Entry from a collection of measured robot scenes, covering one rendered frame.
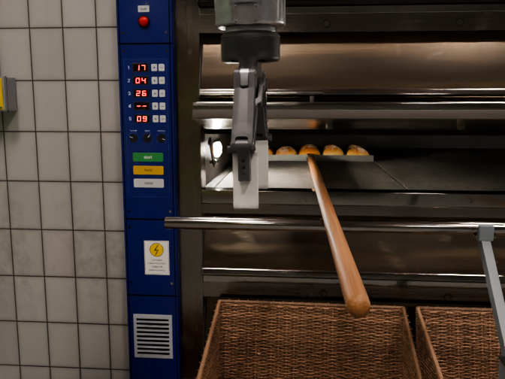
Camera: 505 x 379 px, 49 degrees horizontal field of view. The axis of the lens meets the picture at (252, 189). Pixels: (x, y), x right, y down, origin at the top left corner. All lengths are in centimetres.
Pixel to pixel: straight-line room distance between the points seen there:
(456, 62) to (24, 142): 127
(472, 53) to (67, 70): 115
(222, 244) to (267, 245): 14
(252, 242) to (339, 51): 61
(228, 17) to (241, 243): 107
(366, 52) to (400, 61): 10
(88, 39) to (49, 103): 22
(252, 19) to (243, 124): 13
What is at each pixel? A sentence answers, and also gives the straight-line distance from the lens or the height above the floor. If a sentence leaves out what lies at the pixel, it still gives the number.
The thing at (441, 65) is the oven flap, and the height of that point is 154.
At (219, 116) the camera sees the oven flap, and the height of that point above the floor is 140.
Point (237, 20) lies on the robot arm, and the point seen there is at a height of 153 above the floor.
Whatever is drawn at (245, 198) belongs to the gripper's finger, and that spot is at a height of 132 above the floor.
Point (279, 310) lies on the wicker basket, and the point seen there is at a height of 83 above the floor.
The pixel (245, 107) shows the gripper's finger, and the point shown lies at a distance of 65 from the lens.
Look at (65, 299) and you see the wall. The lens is 187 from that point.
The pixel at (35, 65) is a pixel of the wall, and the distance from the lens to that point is 179.
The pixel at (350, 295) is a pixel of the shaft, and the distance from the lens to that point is 70.
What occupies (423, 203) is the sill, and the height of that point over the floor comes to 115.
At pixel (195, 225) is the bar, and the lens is 129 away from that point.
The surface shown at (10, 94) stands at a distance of 178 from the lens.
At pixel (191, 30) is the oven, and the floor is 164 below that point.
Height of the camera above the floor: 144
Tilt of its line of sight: 9 degrees down
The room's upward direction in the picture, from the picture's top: straight up
